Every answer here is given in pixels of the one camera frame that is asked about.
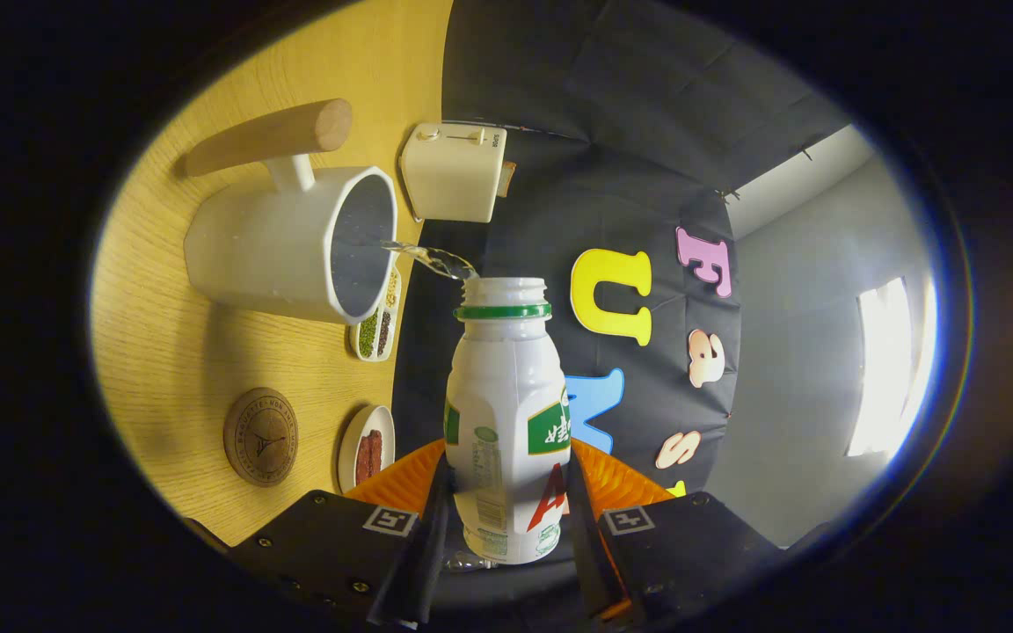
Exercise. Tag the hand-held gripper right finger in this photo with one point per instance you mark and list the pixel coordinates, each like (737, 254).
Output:
(590, 563)

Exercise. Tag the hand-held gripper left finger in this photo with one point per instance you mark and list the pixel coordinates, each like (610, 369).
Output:
(423, 563)

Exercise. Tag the white juice bottle green label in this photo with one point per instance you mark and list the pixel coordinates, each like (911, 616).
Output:
(506, 396)

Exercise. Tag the round cork coaster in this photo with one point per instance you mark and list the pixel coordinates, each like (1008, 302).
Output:
(260, 437)

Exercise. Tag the red meat slice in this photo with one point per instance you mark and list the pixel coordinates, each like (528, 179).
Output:
(375, 450)
(362, 457)

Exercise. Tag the round white plate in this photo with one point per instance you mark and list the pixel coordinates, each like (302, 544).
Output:
(350, 440)

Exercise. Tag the white divided bean dish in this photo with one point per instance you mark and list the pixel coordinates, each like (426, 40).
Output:
(370, 334)

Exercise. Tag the wooden table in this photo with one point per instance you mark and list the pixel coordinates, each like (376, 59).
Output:
(172, 360)

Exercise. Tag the cream toaster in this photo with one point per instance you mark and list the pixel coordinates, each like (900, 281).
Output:
(454, 176)

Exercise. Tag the bread slice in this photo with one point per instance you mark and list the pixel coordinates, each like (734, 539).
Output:
(508, 179)

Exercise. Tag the black backdrop cloth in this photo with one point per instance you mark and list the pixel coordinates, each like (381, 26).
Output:
(630, 132)

